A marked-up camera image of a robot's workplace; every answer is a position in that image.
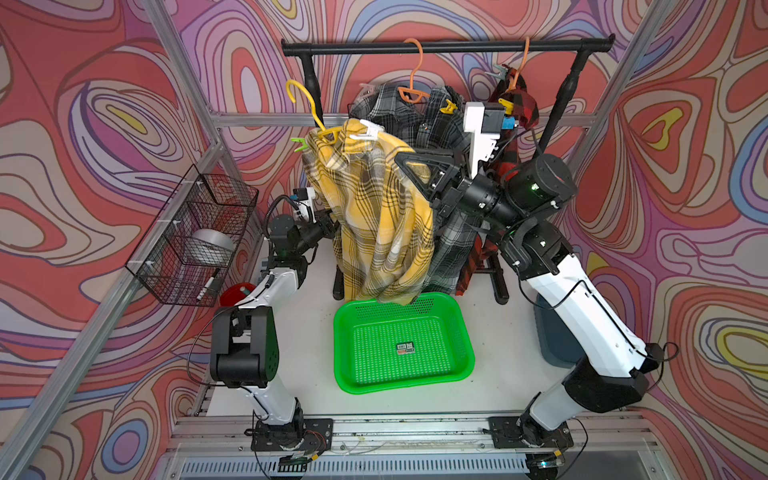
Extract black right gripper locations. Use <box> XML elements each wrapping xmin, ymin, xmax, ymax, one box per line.
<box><xmin>396</xmin><ymin>147</ymin><xmax>527</xmax><ymax>232</ymax></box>

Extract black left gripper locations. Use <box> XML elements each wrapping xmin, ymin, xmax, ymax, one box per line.
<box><xmin>291</xmin><ymin>207</ymin><xmax>344</xmax><ymax>261</ymax></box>

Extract yellow plaid long-sleeve shirt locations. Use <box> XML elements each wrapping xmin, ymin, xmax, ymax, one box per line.
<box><xmin>302</xmin><ymin>119</ymin><xmax>435</xmax><ymax>305</ymax></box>

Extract white plastic clothespin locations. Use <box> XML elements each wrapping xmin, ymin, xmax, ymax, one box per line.
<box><xmin>348</xmin><ymin>120</ymin><xmax>385</xmax><ymax>141</ymax></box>

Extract green plastic clothespin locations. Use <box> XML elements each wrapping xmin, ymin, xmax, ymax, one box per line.
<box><xmin>290</xmin><ymin>137</ymin><xmax>308</xmax><ymax>152</ymax></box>

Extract yellow plastic hanger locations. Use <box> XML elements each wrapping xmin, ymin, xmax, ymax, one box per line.
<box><xmin>285</xmin><ymin>79</ymin><xmax>341</xmax><ymax>145</ymax></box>

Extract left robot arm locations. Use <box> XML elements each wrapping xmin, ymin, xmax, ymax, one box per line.
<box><xmin>209</xmin><ymin>207</ymin><xmax>338</xmax><ymax>448</ymax></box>

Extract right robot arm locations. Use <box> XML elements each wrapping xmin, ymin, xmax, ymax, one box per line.
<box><xmin>395</xmin><ymin>151</ymin><xmax>664</xmax><ymax>445</ymax></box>

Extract grey plaid long-sleeve shirt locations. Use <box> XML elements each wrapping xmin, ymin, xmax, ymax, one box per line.
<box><xmin>347</xmin><ymin>83</ymin><xmax>487</xmax><ymax>295</ymax></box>

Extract orange hanger with grey shirt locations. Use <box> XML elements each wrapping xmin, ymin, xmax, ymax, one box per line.
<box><xmin>398</xmin><ymin>38</ymin><xmax>430</xmax><ymax>105</ymax></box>

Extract red plaid long-sleeve shirt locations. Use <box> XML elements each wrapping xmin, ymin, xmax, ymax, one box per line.
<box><xmin>456</xmin><ymin>64</ymin><xmax>539</xmax><ymax>296</ymax></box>

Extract orange hanger with red shirt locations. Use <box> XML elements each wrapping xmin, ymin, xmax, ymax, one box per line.
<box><xmin>508</xmin><ymin>36</ymin><xmax>531</xmax><ymax>91</ymax></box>

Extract yellow clothespin on red shirt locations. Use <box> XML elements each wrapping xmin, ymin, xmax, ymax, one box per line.
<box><xmin>497</xmin><ymin>98</ymin><xmax>515</xmax><ymax>116</ymax></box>

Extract black marker in basket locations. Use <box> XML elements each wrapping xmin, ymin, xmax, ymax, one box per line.
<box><xmin>196</xmin><ymin>276</ymin><xmax>218</xmax><ymax>302</ymax></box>

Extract red plastic cup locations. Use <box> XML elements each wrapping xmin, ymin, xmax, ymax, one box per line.
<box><xmin>219</xmin><ymin>282</ymin><xmax>255</xmax><ymax>307</ymax></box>

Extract grey tape roll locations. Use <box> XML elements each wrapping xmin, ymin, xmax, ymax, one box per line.
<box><xmin>183</xmin><ymin>228</ymin><xmax>235</xmax><ymax>267</ymax></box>

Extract green plastic basket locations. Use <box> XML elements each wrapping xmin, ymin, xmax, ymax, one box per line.
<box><xmin>334</xmin><ymin>293</ymin><xmax>476</xmax><ymax>395</ymax></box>

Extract small label card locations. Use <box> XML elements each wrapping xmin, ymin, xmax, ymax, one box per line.
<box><xmin>396</xmin><ymin>341</ymin><xmax>415</xmax><ymax>355</ymax></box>

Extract black clothes rack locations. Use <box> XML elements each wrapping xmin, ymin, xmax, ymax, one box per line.
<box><xmin>281</xmin><ymin>35</ymin><xmax>615</xmax><ymax>304</ymax></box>

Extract dark teal bin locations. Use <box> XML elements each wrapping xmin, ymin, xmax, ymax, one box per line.
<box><xmin>534</xmin><ymin>294</ymin><xmax>585</xmax><ymax>368</ymax></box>

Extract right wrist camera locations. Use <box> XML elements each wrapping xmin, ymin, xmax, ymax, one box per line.
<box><xmin>463</xmin><ymin>102</ymin><xmax>518</xmax><ymax>178</ymax></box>

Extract black wire basket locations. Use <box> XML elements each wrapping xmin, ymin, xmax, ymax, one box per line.
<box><xmin>125</xmin><ymin>166</ymin><xmax>259</xmax><ymax>307</ymax></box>

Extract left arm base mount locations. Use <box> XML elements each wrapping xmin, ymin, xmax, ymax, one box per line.
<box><xmin>244</xmin><ymin>418</ymin><xmax>334</xmax><ymax>453</ymax></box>

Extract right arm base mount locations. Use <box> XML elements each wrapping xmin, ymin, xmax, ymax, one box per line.
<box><xmin>486</xmin><ymin>415</ymin><xmax>574</xmax><ymax>451</ymax></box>

